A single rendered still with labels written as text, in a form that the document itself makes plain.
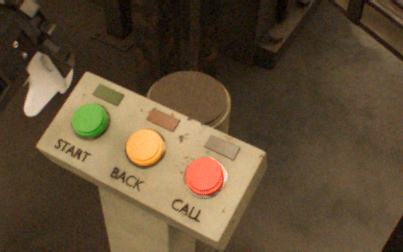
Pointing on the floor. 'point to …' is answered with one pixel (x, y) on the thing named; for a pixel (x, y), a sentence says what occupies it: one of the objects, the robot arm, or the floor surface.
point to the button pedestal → (153, 174)
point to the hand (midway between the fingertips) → (59, 77)
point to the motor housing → (155, 40)
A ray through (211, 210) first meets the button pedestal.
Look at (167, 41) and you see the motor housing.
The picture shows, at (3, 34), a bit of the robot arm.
